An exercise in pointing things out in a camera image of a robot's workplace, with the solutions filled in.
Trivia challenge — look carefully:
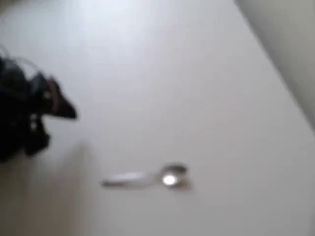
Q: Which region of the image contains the silver metal spoon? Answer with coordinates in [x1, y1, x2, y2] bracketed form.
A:
[100, 161, 194, 190]

